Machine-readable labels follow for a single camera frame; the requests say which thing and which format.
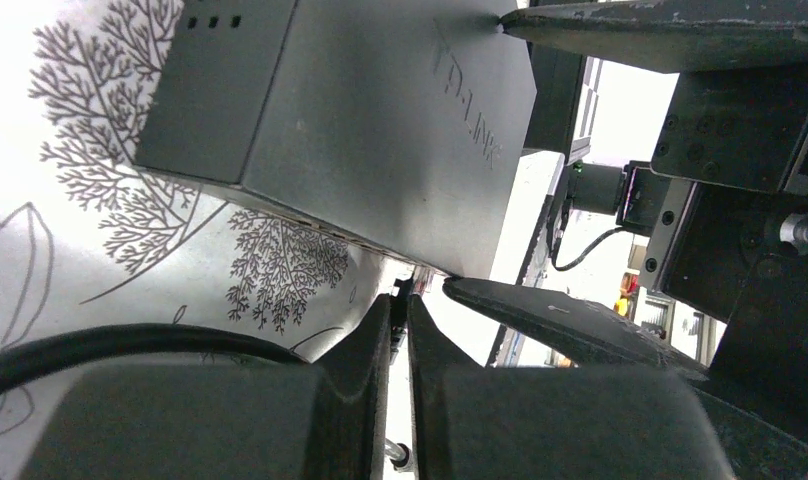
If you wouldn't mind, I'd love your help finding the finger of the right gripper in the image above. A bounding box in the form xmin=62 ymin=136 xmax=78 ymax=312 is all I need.
xmin=443 ymin=278 xmax=716 ymax=391

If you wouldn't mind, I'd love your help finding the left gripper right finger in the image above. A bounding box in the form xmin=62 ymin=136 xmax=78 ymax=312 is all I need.
xmin=407 ymin=296 xmax=734 ymax=479

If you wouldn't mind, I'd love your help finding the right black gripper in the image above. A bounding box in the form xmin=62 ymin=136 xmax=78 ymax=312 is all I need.
xmin=500 ymin=0 xmax=808 ymax=446

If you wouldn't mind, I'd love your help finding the black router box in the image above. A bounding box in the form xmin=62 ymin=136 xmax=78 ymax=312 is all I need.
xmin=133 ymin=1 xmax=536 ymax=278

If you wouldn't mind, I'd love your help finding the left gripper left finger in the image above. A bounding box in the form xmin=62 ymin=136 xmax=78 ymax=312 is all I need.
xmin=21 ymin=295 xmax=391 ymax=479

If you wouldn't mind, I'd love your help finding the checkered chess board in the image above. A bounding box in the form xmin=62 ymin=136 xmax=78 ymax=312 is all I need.
xmin=523 ymin=39 xmax=604 ymax=164

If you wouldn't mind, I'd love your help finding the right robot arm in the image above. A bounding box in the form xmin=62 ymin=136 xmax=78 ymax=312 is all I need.
xmin=500 ymin=1 xmax=808 ymax=452

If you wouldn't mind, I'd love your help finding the black looped cable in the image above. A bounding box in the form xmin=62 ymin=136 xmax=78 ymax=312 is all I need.
xmin=0 ymin=274 xmax=419 ymax=475

